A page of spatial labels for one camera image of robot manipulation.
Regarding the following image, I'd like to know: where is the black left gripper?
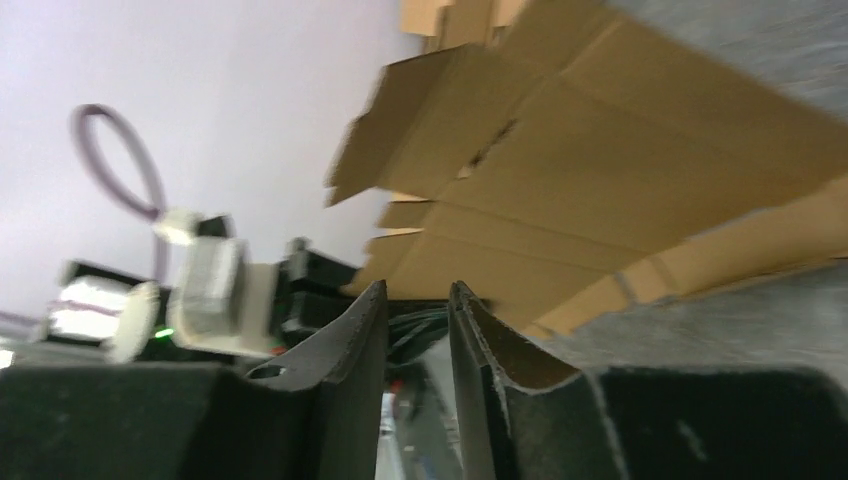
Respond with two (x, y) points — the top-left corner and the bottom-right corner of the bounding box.
(271, 237), (448, 365)

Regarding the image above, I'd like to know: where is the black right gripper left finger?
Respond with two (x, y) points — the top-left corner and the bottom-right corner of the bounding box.
(1, 281), (388, 479)

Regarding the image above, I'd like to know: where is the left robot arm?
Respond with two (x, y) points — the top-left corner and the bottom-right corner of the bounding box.
(1, 238), (448, 366)

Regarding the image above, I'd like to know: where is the brown cardboard box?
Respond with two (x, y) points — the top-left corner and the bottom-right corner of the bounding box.
(329, 1), (847, 333)

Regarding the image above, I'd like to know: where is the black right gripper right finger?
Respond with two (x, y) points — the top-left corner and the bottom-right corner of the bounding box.
(448, 281), (847, 479)

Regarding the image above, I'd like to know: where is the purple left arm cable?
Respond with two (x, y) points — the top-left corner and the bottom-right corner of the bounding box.
(0, 103), (170, 329)

